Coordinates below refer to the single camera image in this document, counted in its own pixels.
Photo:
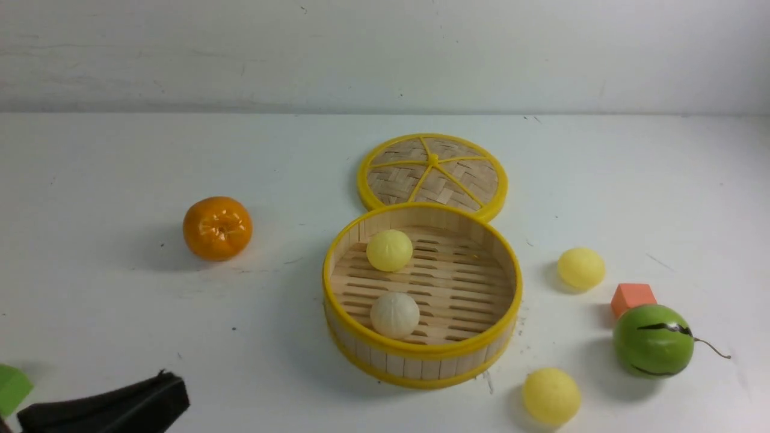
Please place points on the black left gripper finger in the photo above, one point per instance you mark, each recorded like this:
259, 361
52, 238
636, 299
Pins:
151, 405

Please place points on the white toy bun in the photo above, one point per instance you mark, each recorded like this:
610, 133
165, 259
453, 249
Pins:
395, 315

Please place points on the yellow bun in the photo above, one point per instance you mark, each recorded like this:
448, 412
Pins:
581, 269
551, 396
389, 250

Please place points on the bamboo steamer tray yellow rim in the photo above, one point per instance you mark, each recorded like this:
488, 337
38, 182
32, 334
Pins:
464, 277

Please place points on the woven bamboo steamer lid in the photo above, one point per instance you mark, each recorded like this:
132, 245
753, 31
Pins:
433, 168

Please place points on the green toy block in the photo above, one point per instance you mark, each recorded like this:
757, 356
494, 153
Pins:
15, 387

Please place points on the orange toy tangerine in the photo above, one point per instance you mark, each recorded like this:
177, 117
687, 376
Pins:
217, 228

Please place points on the orange toy block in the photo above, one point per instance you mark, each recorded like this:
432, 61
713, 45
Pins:
631, 295

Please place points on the green toy watermelon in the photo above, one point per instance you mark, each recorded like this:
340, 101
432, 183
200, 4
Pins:
654, 341

